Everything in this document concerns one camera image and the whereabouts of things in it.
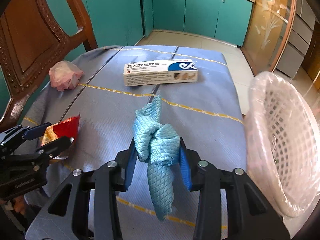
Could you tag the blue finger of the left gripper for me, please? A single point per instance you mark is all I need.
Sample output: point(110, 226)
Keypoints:
point(56, 147)
point(35, 132)

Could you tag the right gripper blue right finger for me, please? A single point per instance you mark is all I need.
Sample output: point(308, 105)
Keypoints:
point(185, 166)

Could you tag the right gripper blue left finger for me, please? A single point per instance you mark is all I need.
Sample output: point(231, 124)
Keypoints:
point(130, 163)

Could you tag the red yellow snack wrapper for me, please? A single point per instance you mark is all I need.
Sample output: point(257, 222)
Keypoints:
point(68, 128)

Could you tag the light blue cloth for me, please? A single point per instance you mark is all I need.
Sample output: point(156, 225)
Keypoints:
point(158, 145)

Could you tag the pink plastic bag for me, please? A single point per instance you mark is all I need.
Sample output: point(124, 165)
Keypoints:
point(64, 75)

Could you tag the white blue medicine box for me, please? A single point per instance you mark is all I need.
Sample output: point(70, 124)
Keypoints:
point(160, 72)

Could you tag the teal kitchen cabinets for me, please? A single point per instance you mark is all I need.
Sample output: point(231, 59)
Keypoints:
point(125, 22)

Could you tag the blue grey tablecloth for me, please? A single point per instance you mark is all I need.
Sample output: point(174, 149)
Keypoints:
point(204, 114)

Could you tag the brown wooden chair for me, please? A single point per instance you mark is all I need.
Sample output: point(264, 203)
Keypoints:
point(31, 43)

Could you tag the white basket with pink liner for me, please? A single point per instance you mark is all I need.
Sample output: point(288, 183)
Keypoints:
point(282, 137)

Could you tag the grey refrigerator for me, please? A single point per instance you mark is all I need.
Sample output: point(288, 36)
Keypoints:
point(299, 40)

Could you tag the glass sliding door wood frame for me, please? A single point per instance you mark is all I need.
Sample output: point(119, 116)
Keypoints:
point(268, 33)

